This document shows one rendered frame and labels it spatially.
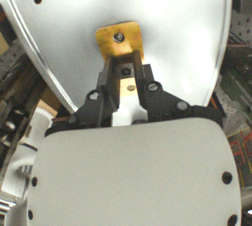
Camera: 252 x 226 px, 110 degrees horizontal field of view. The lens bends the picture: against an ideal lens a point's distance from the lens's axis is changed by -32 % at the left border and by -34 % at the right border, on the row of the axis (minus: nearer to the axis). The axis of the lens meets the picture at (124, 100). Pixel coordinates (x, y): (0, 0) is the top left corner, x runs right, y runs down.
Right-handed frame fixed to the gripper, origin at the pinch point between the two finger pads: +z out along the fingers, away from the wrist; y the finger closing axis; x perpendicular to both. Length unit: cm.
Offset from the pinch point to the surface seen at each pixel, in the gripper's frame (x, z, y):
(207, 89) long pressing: -5.8, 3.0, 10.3
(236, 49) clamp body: -3.0, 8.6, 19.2
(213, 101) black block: -17.2, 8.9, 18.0
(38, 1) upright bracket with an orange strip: 10.7, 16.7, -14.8
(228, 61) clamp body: -4.0, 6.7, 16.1
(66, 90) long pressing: -2.4, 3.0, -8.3
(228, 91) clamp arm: -6.5, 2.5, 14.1
